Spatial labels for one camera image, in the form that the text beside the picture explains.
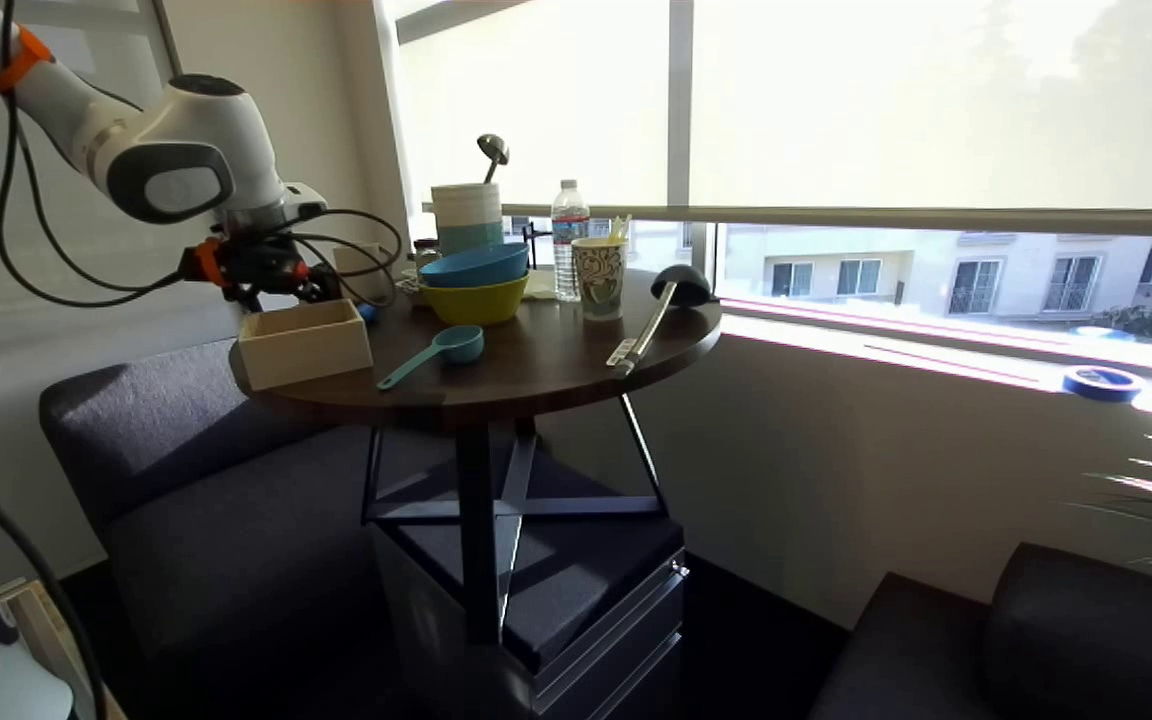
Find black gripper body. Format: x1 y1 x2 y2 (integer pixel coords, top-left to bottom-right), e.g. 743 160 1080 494
217 228 291 299

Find cardboard box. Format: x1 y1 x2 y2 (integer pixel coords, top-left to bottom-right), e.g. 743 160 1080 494
226 296 379 398

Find teal plastic spoon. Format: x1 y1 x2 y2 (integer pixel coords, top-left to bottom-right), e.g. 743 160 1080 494
373 318 486 397

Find blue bowl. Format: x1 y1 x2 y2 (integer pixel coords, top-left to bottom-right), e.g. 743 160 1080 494
416 239 530 290

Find teal cup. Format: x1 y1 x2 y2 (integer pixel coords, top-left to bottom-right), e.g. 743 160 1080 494
432 217 507 258

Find yellow bowl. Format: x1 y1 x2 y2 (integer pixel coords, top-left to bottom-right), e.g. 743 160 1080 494
416 272 530 331

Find white mug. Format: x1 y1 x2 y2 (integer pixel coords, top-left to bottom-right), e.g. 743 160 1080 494
428 181 507 230

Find black headed utensil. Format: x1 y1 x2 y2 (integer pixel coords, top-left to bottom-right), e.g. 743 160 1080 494
472 128 515 193

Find clear water bottle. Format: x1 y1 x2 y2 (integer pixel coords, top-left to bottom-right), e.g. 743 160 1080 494
548 174 596 299

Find grey fabric sofa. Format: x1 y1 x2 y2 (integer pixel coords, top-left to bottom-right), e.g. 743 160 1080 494
37 336 472 720

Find patterned drinking cup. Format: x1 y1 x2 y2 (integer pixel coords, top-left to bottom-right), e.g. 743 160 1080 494
568 212 637 322

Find grey metal cabinet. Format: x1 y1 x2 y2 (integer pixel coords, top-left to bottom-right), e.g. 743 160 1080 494
368 530 694 720

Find blue dish on sill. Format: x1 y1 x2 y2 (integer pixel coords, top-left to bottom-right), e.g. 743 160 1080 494
1058 361 1145 406

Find black ottoman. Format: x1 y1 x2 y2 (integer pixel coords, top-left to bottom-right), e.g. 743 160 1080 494
804 540 1152 720

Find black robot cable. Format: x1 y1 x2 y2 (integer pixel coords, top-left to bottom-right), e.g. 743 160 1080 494
0 0 407 313

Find black metal table frame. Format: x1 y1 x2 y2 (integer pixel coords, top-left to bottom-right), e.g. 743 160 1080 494
357 391 671 650

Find black brush wooden handle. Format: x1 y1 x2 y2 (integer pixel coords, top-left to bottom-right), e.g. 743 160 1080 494
604 258 721 377

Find white window frame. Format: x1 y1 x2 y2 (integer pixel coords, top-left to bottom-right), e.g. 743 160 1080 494
373 0 1152 391

